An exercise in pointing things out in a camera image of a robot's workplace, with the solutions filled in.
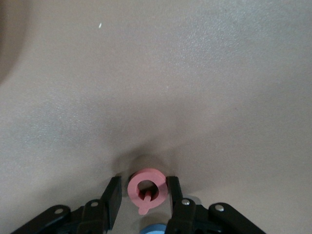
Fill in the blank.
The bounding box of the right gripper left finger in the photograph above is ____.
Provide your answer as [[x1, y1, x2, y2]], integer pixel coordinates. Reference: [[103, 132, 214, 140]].
[[9, 175, 122, 234]]

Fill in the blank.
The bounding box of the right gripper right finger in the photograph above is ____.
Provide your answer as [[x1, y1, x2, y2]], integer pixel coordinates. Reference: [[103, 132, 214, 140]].
[[166, 175, 266, 234]]

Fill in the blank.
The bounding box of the blue foam letter C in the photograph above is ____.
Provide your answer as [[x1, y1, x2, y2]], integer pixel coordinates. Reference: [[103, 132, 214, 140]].
[[140, 223, 169, 234]]

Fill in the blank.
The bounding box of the pink foam letter Q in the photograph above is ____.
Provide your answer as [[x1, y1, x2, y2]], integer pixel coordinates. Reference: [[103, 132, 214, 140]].
[[127, 167, 169, 215]]

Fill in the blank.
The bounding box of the brown table cover cloth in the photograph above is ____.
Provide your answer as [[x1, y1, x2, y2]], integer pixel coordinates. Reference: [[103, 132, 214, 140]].
[[0, 0, 312, 234]]

